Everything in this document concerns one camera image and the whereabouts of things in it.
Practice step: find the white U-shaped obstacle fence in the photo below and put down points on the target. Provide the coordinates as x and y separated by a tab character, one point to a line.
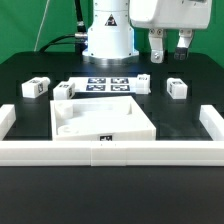
107	153

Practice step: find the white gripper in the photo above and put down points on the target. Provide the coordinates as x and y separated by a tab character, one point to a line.
170	14

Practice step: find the white square tabletop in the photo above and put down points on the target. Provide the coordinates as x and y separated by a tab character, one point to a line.
117	118

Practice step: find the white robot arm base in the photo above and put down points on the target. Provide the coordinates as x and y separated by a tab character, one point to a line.
110	37

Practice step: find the white AprilTag marker sheet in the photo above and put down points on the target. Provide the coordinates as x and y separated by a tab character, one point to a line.
104	84

